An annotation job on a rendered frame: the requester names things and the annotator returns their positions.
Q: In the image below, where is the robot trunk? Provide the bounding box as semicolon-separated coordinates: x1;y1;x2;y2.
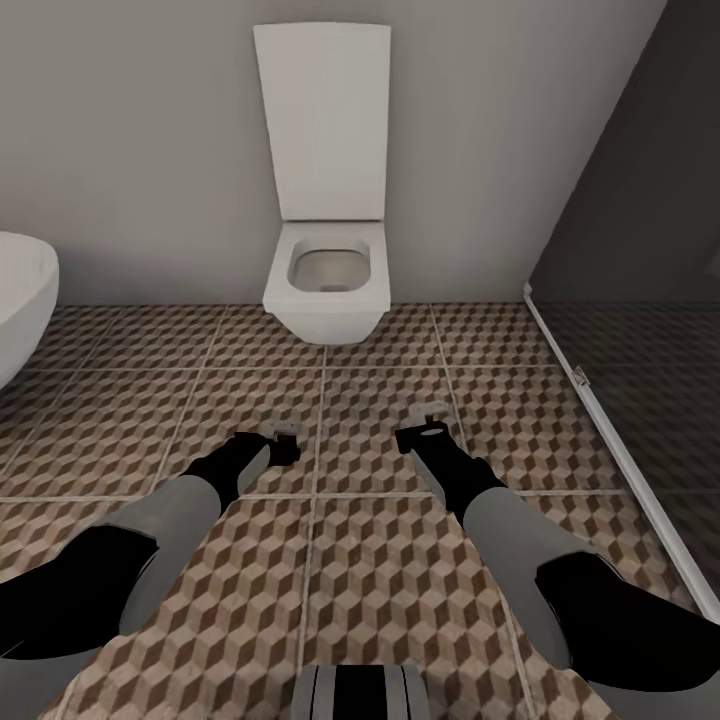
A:
289;665;431;720

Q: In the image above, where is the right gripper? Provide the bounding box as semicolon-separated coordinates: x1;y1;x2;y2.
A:
395;420;446;454

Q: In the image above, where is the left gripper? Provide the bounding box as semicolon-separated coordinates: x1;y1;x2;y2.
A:
266;440;301;467

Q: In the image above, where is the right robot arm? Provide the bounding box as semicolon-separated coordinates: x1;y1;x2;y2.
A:
395;400;720;720

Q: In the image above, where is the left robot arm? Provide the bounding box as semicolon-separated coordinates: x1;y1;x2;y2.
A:
0;420;303;720

